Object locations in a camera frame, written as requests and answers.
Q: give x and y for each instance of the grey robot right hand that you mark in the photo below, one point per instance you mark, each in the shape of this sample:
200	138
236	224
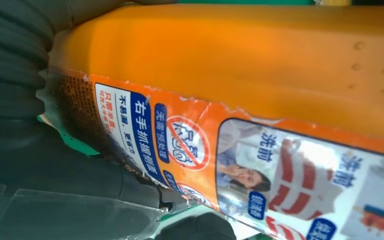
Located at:
62	172

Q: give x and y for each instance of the clear plastic hand cover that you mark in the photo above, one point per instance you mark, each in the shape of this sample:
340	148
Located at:
62	218

